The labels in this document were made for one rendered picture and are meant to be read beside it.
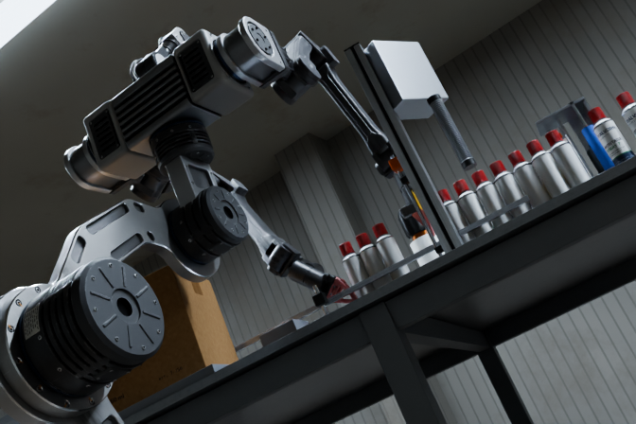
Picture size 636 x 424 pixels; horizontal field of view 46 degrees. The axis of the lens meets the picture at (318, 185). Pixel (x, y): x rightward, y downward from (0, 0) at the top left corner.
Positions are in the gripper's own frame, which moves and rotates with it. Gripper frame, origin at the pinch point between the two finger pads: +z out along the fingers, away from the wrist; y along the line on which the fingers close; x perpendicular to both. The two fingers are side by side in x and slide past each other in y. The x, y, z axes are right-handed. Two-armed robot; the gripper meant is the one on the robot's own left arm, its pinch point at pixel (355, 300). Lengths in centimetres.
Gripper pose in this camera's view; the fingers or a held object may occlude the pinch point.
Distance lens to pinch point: 202.2
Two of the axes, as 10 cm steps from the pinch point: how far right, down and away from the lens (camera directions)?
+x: -4.3, 9.0, -0.6
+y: 3.4, 2.2, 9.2
